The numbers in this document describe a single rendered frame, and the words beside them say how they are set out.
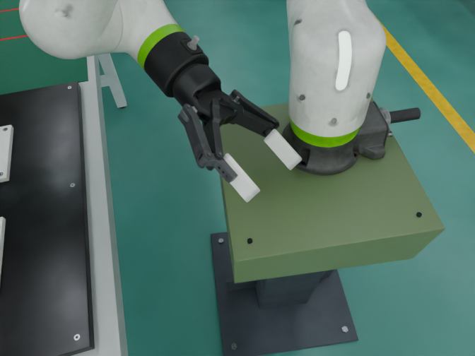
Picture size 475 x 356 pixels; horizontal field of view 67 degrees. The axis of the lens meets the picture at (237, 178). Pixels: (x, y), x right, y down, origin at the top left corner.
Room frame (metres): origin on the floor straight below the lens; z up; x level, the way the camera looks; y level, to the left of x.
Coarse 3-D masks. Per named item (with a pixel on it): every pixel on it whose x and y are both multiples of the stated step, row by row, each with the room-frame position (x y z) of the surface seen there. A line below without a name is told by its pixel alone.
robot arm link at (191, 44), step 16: (176, 32) 0.49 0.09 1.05; (160, 48) 0.47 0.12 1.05; (176, 48) 0.46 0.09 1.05; (192, 48) 0.47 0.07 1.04; (144, 64) 0.46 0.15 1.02; (160, 64) 0.45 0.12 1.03; (176, 64) 0.44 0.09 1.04; (192, 64) 0.46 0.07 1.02; (208, 64) 0.49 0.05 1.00; (160, 80) 0.44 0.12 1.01; (176, 80) 0.44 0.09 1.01
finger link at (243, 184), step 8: (232, 160) 0.30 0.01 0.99; (232, 168) 0.29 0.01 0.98; (240, 168) 0.29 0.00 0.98; (240, 176) 0.28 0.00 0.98; (232, 184) 0.28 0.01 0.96; (240, 184) 0.27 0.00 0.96; (248, 184) 0.27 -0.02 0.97; (240, 192) 0.27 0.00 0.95; (248, 192) 0.26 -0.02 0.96; (256, 192) 0.26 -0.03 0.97; (248, 200) 0.26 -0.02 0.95
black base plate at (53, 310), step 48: (0, 96) 0.65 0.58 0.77; (48, 96) 0.65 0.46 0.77; (48, 144) 0.50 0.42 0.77; (0, 192) 0.38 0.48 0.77; (48, 192) 0.38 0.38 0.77; (48, 240) 0.27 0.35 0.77; (0, 288) 0.19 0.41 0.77; (48, 288) 0.19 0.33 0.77; (0, 336) 0.11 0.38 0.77; (48, 336) 0.11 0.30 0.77
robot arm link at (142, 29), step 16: (128, 0) 0.51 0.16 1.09; (144, 0) 0.53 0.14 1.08; (160, 0) 0.56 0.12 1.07; (128, 16) 0.49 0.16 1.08; (144, 16) 0.51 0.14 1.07; (160, 16) 0.52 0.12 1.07; (128, 32) 0.48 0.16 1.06; (144, 32) 0.49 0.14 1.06; (160, 32) 0.49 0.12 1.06; (128, 48) 0.48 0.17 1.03; (144, 48) 0.47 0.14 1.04
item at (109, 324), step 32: (96, 64) 0.82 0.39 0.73; (96, 96) 0.68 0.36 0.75; (96, 128) 0.57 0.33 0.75; (96, 160) 0.48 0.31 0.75; (96, 192) 0.39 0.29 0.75; (96, 224) 0.32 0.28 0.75; (96, 256) 0.25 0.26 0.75; (96, 288) 0.19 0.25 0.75; (96, 320) 0.14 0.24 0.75; (96, 352) 0.09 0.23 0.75
